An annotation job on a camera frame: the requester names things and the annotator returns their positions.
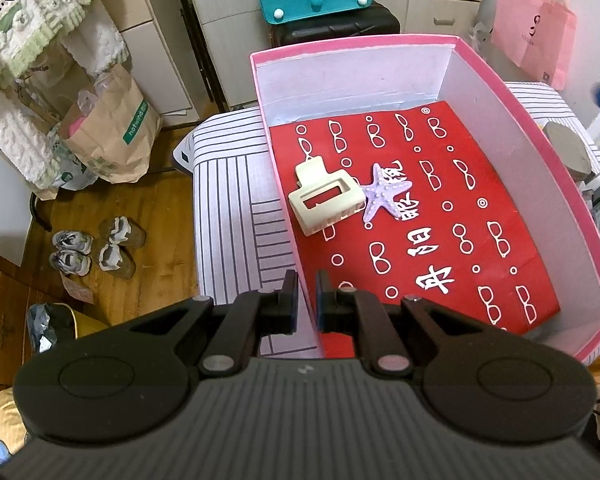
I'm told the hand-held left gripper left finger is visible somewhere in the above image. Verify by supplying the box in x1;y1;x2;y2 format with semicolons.
130;270;299;378

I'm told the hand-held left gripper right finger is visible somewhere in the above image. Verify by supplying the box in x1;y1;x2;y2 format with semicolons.
316;270;483;378

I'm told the pink cardboard box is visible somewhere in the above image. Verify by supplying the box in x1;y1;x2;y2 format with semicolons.
250;34;600;366

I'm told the pink shopping bag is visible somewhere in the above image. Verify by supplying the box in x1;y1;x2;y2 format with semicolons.
491;0;577;91

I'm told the striped bedsheet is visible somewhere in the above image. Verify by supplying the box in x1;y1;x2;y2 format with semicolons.
175;80;600;361

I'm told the purple starfish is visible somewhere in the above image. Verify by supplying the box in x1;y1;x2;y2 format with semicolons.
358;162;414;222

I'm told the red printed paper sheet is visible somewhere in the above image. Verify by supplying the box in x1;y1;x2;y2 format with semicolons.
267;101;561;335

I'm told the cream hair claw clip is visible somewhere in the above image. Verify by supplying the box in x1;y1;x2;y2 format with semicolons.
287;156;367;237

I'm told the paper tag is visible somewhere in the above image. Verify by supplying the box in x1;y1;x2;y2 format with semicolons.
62;280;97;306

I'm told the grey sneaker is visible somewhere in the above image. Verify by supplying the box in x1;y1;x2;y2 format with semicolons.
52;230;93;255
49;249;92;277

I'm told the trash bin with black bag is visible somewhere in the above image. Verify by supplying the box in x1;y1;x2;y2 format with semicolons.
26;302;108;356

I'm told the brown paper bag green print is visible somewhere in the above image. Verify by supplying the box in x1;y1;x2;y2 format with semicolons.
57;62;163;183

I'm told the white plastic bag green print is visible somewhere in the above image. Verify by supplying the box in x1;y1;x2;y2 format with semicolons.
47;125;100;191

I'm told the beige cabinet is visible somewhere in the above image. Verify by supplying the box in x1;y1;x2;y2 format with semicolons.
177;0;491;111

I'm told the beige wardrobe door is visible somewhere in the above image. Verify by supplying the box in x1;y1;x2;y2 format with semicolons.
97;0;201;116

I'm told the yellow cloth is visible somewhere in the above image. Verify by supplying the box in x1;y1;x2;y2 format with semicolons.
0;390;28;456

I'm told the plain brown paper bag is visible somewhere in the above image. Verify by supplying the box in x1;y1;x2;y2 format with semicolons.
10;42;101;201

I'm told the white green-trimmed quilt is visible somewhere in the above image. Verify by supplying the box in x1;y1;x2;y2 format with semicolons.
0;0;112;96

